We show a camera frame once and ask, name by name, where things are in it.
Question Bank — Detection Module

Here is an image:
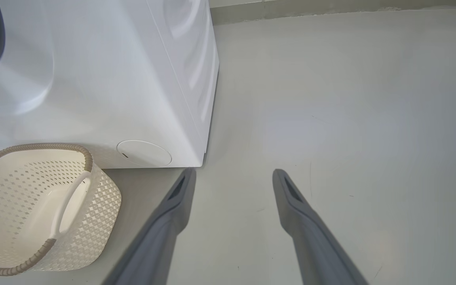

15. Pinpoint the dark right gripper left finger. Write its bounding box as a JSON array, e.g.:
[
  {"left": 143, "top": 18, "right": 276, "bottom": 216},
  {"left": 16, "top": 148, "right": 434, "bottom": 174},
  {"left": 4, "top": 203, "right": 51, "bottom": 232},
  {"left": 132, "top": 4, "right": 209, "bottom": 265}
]
[{"left": 101, "top": 167, "right": 197, "bottom": 285}]

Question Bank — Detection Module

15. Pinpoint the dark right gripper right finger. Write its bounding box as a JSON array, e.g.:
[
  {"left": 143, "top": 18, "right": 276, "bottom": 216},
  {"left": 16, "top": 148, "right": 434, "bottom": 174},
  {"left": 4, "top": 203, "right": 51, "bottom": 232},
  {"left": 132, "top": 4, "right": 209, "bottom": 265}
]
[{"left": 272, "top": 169, "right": 369, "bottom": 285}]

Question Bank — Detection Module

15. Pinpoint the white front-load washing machine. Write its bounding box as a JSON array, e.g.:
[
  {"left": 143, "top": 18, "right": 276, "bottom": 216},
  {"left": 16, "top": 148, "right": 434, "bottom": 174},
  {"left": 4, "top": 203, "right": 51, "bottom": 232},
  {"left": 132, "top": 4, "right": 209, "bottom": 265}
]
[{"left": 0, "top": 0, "right": 220, "bottom": 169}]

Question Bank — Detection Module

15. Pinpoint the cream perforated laundry basket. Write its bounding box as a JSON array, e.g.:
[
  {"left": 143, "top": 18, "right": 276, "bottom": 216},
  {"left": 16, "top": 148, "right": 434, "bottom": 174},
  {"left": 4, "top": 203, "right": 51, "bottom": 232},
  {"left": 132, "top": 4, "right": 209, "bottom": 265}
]
[{"left": 0, "top": 143, "right": 122, "bottom": 277}]

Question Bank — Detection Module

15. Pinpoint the round white filter cover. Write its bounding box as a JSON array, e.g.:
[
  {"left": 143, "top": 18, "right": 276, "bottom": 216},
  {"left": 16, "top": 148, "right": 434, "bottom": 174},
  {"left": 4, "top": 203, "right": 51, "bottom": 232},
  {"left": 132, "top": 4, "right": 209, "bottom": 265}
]
[{"left": 116, "top": 139, "right": 173, "bottom": 167}]

